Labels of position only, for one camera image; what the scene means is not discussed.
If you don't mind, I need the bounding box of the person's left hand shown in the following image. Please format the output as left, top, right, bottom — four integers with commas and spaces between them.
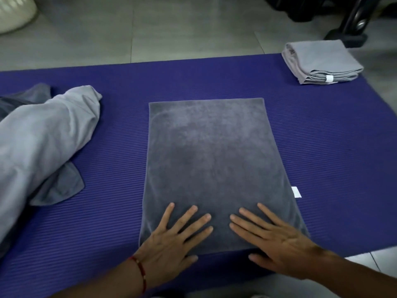
133, 202, 214, 289

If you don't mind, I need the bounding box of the person's right hand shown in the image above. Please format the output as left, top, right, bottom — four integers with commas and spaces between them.
229, 203, 323, 280

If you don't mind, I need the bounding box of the dark grey printed towel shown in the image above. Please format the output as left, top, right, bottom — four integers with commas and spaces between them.
139, 97, 311, 255

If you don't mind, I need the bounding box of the purple ribbed mat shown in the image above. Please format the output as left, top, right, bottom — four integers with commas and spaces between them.
0, 53, 397, 298

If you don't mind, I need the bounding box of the pile of dark grey towels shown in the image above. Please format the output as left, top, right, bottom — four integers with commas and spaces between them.
0, 83, 85, 260

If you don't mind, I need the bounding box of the black weight stack machine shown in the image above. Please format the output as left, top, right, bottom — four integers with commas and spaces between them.
262, 0, 397, 48

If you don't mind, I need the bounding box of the white perforated laundry basket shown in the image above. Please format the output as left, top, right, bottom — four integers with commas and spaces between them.
0, 0, 38, 35

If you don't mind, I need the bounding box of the red string bracelet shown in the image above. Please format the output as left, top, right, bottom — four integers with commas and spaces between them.
129, 256, 147, 294

